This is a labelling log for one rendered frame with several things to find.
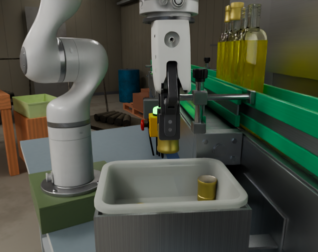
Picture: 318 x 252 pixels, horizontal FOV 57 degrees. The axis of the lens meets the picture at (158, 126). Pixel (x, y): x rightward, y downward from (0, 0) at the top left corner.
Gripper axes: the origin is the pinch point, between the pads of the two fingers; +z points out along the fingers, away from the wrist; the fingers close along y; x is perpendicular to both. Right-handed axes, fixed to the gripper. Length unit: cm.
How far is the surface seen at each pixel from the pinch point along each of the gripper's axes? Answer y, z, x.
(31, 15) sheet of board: 677, -89, 248
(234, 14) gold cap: 34.3, -20.1, -20.5
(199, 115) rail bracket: 10.6, 1.2, -7.3
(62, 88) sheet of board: 681, 78, 193
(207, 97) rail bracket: 10.8, -2.3, -8.7
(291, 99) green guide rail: 10.7, -1.6, -25.4
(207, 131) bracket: 11.5, 4.8, -9.2
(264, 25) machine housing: 53, -19, -36
